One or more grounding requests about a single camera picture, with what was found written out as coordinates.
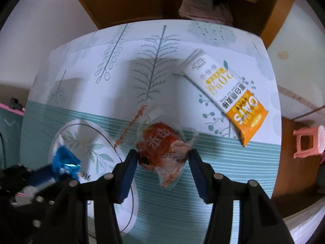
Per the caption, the white plate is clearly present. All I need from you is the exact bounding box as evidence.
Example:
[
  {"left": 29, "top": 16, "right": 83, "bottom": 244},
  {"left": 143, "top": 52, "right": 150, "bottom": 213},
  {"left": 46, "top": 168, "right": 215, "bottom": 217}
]
[{"left": 49, "top": 122, "right": 140, "bottom": 234}]

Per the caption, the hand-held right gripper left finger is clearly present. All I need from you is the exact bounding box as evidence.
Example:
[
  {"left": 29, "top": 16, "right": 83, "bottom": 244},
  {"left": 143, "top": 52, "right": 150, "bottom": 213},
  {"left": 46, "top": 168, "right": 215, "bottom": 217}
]
[{"left": 43, "top": 149, "right": 139, "bottom": 244}]

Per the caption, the pink framed chalkboard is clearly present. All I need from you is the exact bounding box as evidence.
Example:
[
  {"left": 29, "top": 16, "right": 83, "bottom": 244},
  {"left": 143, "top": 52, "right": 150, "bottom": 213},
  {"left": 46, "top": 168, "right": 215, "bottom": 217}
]
[{"left": 0, "top": 102, "right": 26, "bottom": 169}]

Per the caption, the yellow white small box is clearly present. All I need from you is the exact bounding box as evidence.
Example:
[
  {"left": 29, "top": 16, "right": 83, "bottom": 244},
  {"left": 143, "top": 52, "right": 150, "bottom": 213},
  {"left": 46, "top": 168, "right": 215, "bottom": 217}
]
[{"left": 174, "top": 49, "right": 269, "bottom": 147}]

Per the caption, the blue candy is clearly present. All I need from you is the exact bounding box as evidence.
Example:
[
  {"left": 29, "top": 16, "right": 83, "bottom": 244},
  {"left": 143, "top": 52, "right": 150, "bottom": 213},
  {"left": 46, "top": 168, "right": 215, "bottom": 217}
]
[{"left": 52, "top": 145, "right": 82, "bottom": 181}]

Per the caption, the wooden chair with pink cloth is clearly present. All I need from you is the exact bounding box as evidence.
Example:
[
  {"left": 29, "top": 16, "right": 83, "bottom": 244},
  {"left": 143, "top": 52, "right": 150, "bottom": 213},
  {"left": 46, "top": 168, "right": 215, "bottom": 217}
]
[{"left": 162, "top": 0, "right": 299, "bottom": 49}]

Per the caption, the leaf print tablecloth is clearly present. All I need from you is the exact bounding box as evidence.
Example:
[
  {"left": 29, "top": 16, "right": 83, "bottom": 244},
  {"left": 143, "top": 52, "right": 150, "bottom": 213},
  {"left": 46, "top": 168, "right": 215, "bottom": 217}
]
[{"left": 19, "top": 22, "right": 283, "bottom": 244}]

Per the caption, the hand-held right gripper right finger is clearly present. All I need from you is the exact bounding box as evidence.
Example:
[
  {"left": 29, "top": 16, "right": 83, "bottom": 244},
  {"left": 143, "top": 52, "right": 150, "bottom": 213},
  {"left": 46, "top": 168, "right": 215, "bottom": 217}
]
[{"left": 188, "top": 149, "right": 296, "bottom": 244}]

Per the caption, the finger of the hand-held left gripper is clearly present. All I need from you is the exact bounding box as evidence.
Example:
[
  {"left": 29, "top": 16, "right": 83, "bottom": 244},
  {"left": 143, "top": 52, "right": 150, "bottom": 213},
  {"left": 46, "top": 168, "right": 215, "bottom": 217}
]
[{"left": 0, "top": 164, "right": 59, "bottom": 194}]

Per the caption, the red candy packet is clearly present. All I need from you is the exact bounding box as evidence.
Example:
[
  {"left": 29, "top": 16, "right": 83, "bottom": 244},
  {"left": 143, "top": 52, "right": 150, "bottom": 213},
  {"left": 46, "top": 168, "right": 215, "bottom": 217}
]
[{"left": 114, "top": 104, "right": 200, "bottom": 189}]

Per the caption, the stack of folded cloths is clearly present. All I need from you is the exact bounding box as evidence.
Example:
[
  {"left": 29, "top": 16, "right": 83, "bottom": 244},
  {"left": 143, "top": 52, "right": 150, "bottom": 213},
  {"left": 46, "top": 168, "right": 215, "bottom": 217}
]
[{"left": 178, "top": 0, "right": 234, "bottom": 25}]

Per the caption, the black clamp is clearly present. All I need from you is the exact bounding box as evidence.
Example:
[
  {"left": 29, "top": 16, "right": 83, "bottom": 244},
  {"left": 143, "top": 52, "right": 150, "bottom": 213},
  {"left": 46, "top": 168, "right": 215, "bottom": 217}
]
[{"left": 9, "top": 97, "right": 26, "bottom": 111}]

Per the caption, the pink plastic stool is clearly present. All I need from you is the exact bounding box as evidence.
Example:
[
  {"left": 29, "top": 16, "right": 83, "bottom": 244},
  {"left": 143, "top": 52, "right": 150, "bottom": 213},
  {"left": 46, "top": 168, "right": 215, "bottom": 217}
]
[{"left": 293, "top": 125, "right": 325, "bottom": 158}]

